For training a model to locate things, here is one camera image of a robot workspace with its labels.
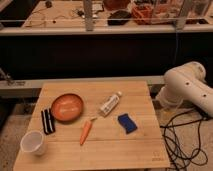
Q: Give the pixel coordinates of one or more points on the grey metal post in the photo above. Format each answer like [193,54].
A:
[182,17]
[87,4]

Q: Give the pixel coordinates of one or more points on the grey metal post right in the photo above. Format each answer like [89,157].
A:
[182,17]

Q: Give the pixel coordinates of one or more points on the orange ceramic bowl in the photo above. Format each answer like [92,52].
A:
[67,107]

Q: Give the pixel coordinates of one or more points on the translucent plastic cup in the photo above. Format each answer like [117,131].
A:
[33,142]

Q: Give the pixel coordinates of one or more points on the orange box on bench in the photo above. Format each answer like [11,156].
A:
[142,14]

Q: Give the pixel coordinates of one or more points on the black object on bench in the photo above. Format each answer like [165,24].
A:
[119,17]

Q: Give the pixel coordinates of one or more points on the orange carrot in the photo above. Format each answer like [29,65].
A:
[86,129]

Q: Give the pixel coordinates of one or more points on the blue sponge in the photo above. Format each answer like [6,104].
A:
[127,123]

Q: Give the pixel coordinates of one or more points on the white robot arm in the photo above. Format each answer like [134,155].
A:
[186,82]

